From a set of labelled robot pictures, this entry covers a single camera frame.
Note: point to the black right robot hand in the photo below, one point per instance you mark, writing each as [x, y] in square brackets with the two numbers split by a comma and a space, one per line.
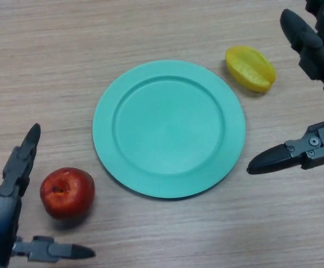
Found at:
[318, 56]

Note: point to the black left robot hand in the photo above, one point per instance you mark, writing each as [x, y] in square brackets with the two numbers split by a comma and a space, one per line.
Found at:
[0, 212]

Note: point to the red apple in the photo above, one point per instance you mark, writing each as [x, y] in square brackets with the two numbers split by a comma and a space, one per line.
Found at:
[67, 192]

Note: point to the green round plate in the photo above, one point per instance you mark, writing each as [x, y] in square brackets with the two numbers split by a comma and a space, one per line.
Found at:
[169, 129]

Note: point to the yellow starfruit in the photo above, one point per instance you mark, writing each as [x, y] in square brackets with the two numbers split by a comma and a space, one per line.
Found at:
[250, 69]

